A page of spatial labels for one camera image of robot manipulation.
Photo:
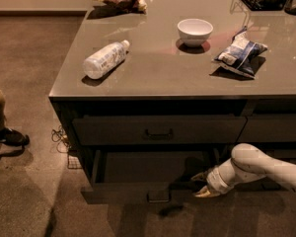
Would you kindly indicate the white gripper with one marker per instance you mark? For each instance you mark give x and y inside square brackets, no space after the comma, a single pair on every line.
[214,179]

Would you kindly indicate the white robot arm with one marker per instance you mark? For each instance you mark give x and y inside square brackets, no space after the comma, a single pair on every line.
[234,175]

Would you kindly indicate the dark cabinet with drawers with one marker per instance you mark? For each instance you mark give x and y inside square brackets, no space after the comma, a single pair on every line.
[161,76]

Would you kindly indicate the blue white chip bag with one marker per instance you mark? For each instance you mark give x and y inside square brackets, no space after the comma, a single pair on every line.
[238,55]

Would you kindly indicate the white ceramic bowl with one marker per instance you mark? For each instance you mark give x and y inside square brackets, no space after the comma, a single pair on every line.
[194,32]

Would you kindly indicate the clear plastic water bottle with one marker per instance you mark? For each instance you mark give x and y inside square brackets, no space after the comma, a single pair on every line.
[103,61]

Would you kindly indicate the black shoe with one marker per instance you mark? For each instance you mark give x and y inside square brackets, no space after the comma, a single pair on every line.
[12,137]

